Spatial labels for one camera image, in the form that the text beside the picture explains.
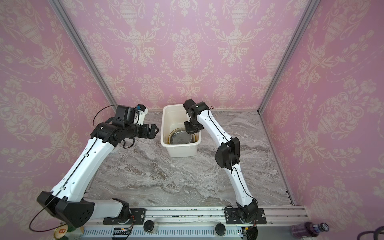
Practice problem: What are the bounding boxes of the cream plate bamboo pattern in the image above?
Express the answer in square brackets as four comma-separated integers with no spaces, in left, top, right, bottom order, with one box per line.
[168,128,198,145]

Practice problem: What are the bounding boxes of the clear glass plate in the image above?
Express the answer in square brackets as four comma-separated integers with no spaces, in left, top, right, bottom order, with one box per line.
[170,130,193,145]

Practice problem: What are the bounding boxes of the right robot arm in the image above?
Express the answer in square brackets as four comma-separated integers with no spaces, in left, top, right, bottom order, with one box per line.
[183,99,259,223]

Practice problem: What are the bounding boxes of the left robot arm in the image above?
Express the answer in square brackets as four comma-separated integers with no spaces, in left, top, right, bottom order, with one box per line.
[37,105,159,228]

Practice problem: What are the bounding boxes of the white plastic bin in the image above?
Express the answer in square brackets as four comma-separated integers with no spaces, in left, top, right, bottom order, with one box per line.
[161,104,202,158]

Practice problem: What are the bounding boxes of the left black knob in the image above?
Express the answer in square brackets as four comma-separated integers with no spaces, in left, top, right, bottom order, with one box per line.
[143,220,156,233]

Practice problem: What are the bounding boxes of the black knob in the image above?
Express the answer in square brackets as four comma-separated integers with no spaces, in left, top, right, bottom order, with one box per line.
[143,220,156,233]
[214,223,226,236]

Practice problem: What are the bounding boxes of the right black knob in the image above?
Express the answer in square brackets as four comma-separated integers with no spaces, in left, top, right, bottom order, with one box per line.
[214,223,226,236]

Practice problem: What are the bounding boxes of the green can bottle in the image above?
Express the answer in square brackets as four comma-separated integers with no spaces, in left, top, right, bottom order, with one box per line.
[54,225,85,240]

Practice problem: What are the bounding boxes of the purple water bottle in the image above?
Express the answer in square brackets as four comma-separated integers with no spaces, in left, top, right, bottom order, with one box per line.
[291,222,330,239]

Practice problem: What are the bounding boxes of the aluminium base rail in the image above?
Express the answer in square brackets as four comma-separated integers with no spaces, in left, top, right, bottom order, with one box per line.
[80,206,309,240]

